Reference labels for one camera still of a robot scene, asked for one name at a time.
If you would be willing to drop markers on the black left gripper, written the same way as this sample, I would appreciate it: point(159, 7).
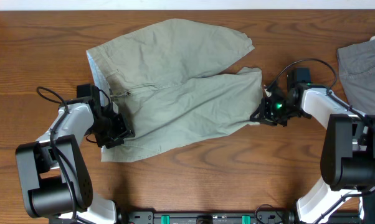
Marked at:
point(123, 132)

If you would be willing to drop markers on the khaki green shorts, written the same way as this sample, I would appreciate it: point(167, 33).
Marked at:
point(169, 79)

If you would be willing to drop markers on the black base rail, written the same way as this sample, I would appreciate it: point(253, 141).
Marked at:
point(263, 214)

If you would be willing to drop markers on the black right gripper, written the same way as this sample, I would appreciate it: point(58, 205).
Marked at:
point(264, 116)

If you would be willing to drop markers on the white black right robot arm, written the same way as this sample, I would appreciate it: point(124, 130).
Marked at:
point(348, 156)

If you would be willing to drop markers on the grey shorts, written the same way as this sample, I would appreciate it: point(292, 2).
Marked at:
point(356, 65)

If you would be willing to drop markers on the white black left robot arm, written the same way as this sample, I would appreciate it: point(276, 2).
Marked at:
point(54, 179)

